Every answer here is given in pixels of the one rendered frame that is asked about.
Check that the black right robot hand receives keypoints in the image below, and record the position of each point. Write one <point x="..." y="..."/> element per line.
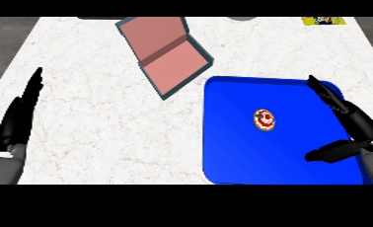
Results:
<point x="350" y="119"/>

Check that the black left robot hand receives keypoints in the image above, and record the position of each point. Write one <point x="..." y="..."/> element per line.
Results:
<point x="23" y="115"/>

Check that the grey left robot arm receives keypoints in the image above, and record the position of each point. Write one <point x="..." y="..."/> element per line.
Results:
<point x="9" y="165"/>

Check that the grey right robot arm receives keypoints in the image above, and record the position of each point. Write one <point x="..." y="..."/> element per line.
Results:
<point x="368" y="163"/>

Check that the blue tray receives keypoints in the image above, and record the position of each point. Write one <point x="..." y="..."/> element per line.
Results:
<point x="272" y="138"/>

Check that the red and white cupcake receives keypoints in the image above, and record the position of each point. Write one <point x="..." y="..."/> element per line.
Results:
<point x="264" y="119"/>

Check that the open pink cardboard box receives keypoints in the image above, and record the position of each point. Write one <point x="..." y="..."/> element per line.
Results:
<point x="166" y="53"/>

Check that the yellow printed packet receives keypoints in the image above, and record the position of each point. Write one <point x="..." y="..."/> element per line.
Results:
<point x="323" y="20"/>

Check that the grey rounded object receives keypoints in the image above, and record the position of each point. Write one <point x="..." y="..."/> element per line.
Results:
<point x="242" y="18"/>

